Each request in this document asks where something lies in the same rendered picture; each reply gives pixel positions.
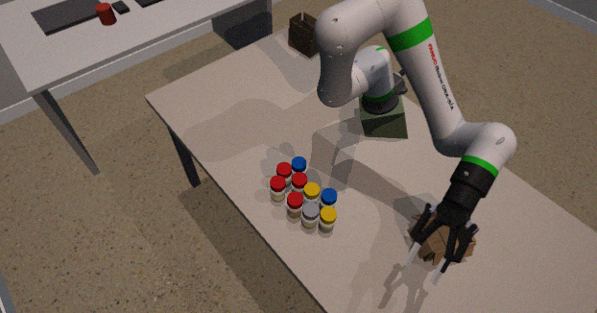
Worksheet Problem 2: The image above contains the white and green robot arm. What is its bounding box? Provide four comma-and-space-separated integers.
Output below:
314, 0, 516, 198

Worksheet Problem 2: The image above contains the blue-capped bottle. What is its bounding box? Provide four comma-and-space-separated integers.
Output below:
319, 188, 338, 212
292, 156, 306, 176

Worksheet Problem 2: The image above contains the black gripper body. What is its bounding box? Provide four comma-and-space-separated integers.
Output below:
437, 181, 481, 229

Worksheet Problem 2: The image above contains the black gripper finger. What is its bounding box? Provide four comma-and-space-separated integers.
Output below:
429, 213, 479, 285
402, 203, 448, 269

